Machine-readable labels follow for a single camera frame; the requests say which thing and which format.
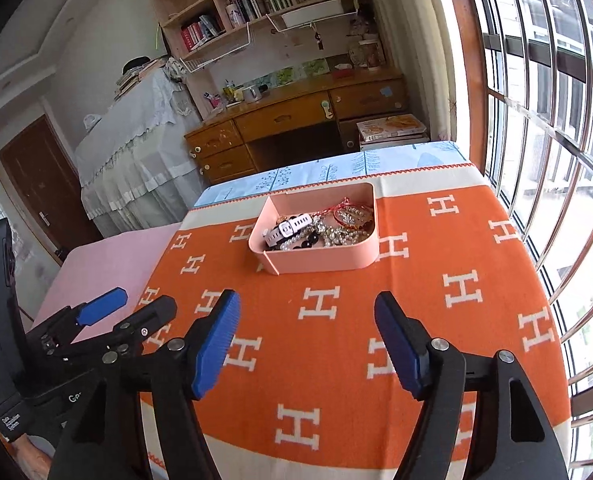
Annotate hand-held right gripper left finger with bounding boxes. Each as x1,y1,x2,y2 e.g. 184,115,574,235
49,289,242,480

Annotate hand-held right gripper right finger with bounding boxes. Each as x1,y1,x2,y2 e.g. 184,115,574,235
374,291,572,480

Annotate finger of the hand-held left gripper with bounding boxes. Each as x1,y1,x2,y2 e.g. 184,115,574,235
59,295,178,366
26,287,128,356

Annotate pink plastic tray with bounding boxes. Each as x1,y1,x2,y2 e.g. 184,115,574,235
248,181,381,276

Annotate rhinestone leaf tiara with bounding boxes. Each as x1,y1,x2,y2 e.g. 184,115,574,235
307,212,375,248

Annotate pink bed sheet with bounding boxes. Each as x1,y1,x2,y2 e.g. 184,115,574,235
29,222,184,346

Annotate orange letter-print blanket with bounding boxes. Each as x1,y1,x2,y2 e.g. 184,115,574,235
134,162,572,480

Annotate white wrist watch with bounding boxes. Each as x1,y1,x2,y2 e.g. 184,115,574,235
264,214,313,247

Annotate brown wooden door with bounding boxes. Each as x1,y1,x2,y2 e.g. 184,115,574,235
0,115,102,261

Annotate white lace cover cloth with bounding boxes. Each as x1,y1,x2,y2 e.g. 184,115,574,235
74,67,207,233

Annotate light blue tree-print cloth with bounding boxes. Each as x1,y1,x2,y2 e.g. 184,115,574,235
195,141,470,208

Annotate stack of magazines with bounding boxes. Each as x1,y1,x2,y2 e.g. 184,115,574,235
355,113,430,150

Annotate wooden desk with drawers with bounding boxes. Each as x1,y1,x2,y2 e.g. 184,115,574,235
184,65,410,186

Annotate row of red books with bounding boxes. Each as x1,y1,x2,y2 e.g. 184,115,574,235
180,14,224,51

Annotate green landscape pictures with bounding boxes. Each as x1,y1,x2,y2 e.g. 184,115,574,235
249,57,330,91

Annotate window with metal bars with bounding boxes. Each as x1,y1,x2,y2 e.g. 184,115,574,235
439,0,593,471

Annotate floral patterned jar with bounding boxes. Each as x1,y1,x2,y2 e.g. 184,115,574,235
349,35,385,71

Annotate cream curtain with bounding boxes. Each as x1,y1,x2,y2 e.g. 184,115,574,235
364,0,477,163

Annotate white hanging basket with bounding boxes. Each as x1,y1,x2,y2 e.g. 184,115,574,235
281,0,360,28

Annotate black bead bracelet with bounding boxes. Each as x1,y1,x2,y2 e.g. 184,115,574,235
291,230,320,250

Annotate red string bracelet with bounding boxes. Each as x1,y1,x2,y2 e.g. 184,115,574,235
333,197,375,228

